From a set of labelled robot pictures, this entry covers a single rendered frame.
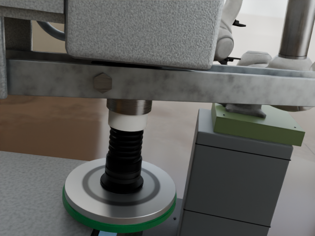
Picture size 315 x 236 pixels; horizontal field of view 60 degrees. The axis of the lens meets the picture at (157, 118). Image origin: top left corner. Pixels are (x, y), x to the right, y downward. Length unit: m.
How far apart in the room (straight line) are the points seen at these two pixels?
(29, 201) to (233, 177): 0.89
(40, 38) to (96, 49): 5.76
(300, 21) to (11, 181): 1.00
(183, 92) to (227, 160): 0.83
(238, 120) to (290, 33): 0.38
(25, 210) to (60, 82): 0.27
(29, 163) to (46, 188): 0.12
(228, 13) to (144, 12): 0.59
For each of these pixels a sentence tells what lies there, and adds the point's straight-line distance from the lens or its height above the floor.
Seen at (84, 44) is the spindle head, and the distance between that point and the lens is 0.36.
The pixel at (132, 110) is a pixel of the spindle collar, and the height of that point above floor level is 1.06.
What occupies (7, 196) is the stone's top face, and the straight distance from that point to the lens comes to 0.63.
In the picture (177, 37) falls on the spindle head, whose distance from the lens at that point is 0.37.
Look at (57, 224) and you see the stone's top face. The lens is 0.55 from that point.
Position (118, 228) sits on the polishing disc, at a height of 0.88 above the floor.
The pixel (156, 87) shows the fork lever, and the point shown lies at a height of 1.10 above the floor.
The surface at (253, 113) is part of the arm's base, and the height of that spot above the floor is 0.88.
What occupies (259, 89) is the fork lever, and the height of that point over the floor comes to 1.11.
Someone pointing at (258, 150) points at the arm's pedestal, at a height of 0.76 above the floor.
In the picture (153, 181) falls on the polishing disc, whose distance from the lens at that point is 0.57.
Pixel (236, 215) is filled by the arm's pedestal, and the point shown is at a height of 0.42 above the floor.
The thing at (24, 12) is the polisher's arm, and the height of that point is 1.19.
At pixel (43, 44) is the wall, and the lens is 6.08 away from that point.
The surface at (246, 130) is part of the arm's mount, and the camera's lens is 1.21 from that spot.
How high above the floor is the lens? 1.19
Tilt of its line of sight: 18 degrees down
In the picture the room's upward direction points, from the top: 7 degrees clockwise
